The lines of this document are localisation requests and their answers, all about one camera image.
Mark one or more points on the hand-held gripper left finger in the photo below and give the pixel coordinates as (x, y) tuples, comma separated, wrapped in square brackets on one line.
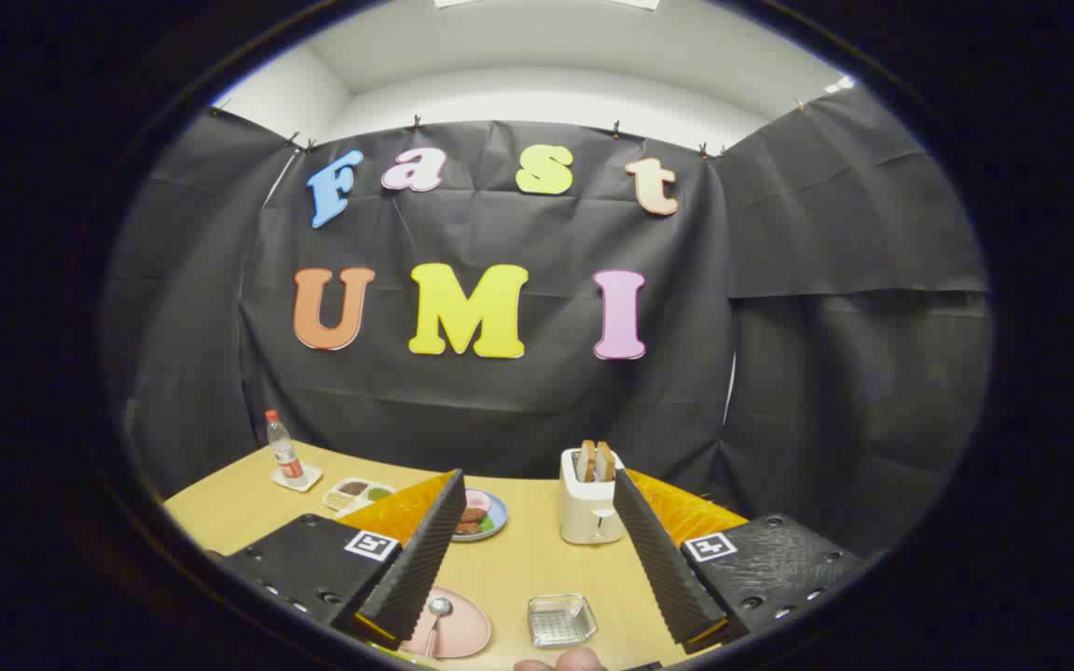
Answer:
[(420, 559)]

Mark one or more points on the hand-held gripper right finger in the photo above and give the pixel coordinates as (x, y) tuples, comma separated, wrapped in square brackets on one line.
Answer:
[(663, 559)]

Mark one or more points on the brown sausage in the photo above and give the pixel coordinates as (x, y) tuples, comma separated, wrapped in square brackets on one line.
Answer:
[(474, 514), (469, 527)]

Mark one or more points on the green lettuce leaf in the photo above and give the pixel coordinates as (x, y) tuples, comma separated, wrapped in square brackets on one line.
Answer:
[(487, 525)]

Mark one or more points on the pink ham slice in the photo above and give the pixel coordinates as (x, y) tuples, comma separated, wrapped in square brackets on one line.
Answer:
[(478, 501)]

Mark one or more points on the pink plate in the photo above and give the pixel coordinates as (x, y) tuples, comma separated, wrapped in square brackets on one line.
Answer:
[(467, 629)]

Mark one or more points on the white toaster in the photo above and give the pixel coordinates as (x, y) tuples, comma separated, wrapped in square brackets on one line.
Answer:
[(585, 513)]

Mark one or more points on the blue plate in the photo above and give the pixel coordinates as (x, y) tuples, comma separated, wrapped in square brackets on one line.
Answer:
[(497, 508)]

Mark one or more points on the white divided condiment tray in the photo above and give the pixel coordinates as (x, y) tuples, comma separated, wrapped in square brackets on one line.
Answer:
[(355, 489)]

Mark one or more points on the toast slice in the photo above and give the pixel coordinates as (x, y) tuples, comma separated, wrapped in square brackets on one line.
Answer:
[(605, 462), (585, 461)]

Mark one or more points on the white square coaster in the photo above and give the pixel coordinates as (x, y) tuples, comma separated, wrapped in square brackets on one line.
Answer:
[(309, 482)]

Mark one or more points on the black backdrop cloth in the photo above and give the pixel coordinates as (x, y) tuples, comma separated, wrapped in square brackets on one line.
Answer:
[(500, 410)]

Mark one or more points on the clear bottle with red cap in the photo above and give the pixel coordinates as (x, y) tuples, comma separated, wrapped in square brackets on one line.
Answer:
[(284, 452)]

